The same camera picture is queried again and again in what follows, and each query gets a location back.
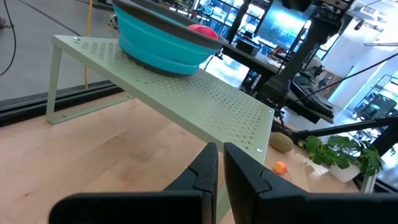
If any black hanging cable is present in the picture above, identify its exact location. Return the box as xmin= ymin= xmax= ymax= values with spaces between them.
xmin=0 ymin=0 xmax=17 ymax=77

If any potted green plant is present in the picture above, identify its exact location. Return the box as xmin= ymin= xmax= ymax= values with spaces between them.
xmin=297 ymin=134 xmax=385 ymax=184

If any dark red toy pomegranate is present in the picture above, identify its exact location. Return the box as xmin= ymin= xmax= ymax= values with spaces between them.
xmin=187 ymin=24 xmax=220 ymax=40

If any yellow hanging power cord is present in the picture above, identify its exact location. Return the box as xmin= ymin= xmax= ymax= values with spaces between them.
xmin=84 ymin=0 xmax=95 ymax=90

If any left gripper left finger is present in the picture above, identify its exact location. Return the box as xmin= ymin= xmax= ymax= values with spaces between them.
xmin=49 ymin=142 xmax=219 ymax=224

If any teal collapsible bowl grey rim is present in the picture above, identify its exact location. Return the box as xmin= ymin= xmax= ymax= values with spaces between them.
xmin=111 ymin=0 xmax=229 ymax=77

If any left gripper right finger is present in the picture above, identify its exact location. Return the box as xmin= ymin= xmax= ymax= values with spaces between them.
xmin=223 ymin=142 xmax=398 ymax=224

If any brown-green toy kiwi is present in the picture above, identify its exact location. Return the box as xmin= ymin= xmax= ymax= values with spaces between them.
xmin=269 ymin=131 xmax=295 ymax=154

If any yellow-red apple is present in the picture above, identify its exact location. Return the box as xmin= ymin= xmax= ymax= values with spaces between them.
xmin=273 ymin=161 xmax=288 ymax=176

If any lit computer monitor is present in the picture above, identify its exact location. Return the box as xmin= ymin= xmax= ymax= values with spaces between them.
xmin=256 ymin=7 xmax=312 ymax=52

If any pale green perforated metal shelf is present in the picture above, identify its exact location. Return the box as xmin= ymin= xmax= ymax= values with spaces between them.
xmin=45 ymin=34 xmax=275 ymax=224

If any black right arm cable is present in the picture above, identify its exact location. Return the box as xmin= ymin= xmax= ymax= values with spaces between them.
xmin=292 ymin=52 xmax=398 ymax=105

